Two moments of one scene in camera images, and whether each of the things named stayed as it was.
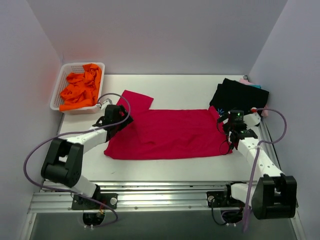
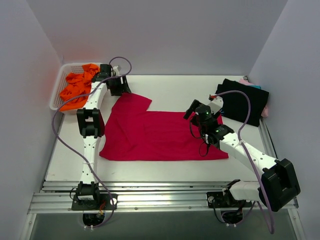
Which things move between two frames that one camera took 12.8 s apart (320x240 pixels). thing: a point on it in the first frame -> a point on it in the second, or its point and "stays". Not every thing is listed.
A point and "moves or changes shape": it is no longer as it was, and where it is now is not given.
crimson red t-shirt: [158, 133] moves or changes shape
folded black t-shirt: [233, 95] stays
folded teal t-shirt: [257, 86] stays
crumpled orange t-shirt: [82, 89] stays
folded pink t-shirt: [264, 113] stays
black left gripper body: [124, 116] -> [118, 85]
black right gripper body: [225, 127] -> [193, 110]
